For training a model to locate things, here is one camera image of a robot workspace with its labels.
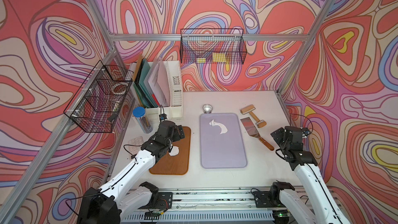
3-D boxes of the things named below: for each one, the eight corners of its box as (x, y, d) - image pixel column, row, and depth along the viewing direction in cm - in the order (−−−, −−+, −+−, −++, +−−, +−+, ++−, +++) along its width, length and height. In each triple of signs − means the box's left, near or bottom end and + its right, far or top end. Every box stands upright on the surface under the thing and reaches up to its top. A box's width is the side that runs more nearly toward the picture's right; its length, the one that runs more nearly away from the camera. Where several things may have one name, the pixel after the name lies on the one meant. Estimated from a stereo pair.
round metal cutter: (202, 113, 109) (202, 111, 107) (202, 106, 113) (202, 103, 111) (212, 113, 109) (212, 111, 107) (212, 106, 113) (212, 103, 111)
